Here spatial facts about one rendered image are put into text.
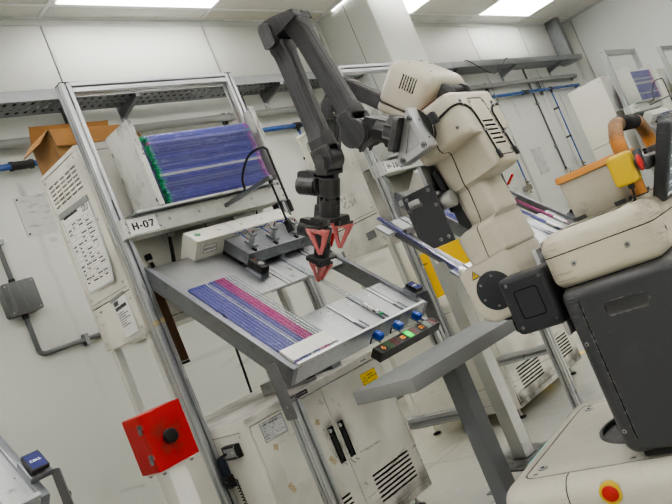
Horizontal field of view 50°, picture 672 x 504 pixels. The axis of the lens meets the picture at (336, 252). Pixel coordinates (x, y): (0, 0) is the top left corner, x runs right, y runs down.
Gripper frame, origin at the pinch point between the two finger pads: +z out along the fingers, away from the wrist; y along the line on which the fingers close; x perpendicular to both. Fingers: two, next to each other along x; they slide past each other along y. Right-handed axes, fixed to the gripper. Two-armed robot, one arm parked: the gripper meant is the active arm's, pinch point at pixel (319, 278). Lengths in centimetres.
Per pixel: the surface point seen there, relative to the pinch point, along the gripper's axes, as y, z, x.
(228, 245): 16.8, -7.3, -30.4
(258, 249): 11.4, -7.7, -20.3
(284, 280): 11.3, -0.2, -6.7
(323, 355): 35.9, 3.0, 33.6
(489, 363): -48, 32, 49
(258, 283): 20.9, -0.6, -10.1
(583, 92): -451, -18, -90
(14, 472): 126, 2, 23
